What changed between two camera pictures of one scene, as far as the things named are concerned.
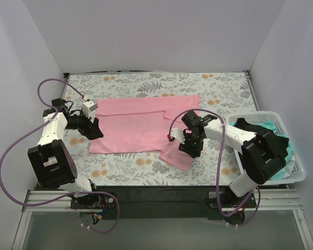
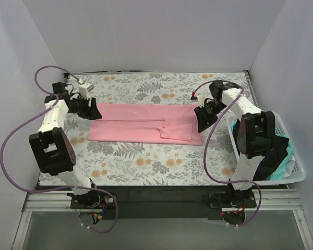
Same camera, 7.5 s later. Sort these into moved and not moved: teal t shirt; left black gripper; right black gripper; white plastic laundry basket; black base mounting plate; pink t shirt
Moved: left black gripper; right black gripper; pink t shirt
Not moved: white plastic laundry basket; black base mounting plate; teal t shirt
